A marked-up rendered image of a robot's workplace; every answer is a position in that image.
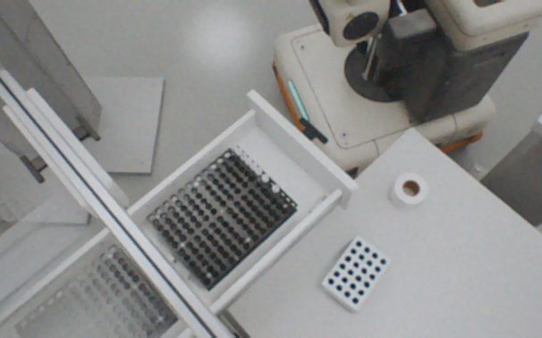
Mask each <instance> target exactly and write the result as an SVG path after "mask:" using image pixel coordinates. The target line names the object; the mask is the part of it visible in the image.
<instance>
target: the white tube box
mask: <svg viewBox="0 0 542 338"><path fill-rule="evenodd" d="M392 261H393V260H392V259H390V258H389V257H388V256H387V255H385V254H384V253H383V252H381V251H380V250H379V249H377V248H375V247H374V246H373V245H371V244H370V243H369V242H367V241H365V240H364V239H363V238H361V237H360V236H359V235H357V237H356V238H355V239H354V241H353V242H352V243H351V244H350V245H349V246H348V248H347V249H346V250H345V252H344V253H343V254H342V255H341V256H340V258H339V259H338V261H337V262H336V263H335V265H334V266H333V268H332V269H331V270H330V272H329V273H328V274H327V276H326V277H325V279H324V280H323V281H322V283H321V285H320V288H322V289H323V290H324V291H326V292H327V293H328V294H330V295H331V296H332V297H333V298H335V299H336V300H338V301H339V302H340V303H341V304H343V305H344V306H345V307H346V308H347V309H348V310H350V311H352V312H353V313H356V312H357V311H358V310H359V309H360V307H361V305H362V304H363V302H364V301H365V300H366V298H367V297H368V296H369V294H370V293H371V292H372V290H373V289H374V287H375V286H376V285H377V282H378V280H379V279H380V277H381V276H382V275H383V273H384V272H385V270H386V269H387V268H388V267H389V265H390V264H391V262H392Z"/></svg>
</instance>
